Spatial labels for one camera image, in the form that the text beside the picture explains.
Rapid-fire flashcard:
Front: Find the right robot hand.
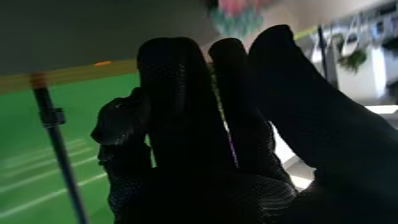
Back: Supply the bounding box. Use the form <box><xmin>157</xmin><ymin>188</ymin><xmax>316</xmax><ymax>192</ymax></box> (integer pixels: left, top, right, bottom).
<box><xmin>88</xmin><ymin>24</ymin><xmax>398</xmax><ymax>224</ymax></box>

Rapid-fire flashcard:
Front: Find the bunch of flowers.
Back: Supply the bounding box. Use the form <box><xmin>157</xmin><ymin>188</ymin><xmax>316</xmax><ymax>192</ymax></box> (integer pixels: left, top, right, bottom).
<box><xmin>204</xmin><ymin>0</ymin><xmax>280</xmax><ymax>38</ymax></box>

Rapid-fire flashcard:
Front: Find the black stand pole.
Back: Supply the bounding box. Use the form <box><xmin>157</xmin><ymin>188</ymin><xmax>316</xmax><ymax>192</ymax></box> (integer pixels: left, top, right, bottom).
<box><xmin>28</xmin><ymin>72</ymin><xmax>92</xmax><ymax>224</ymax></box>

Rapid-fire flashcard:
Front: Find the dark mat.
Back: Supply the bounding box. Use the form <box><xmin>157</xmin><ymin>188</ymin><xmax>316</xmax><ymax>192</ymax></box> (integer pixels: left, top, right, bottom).
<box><xmin>0</xmin><ymin>0</ymin><xmax>221</xmax><ymax>76</ymax></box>

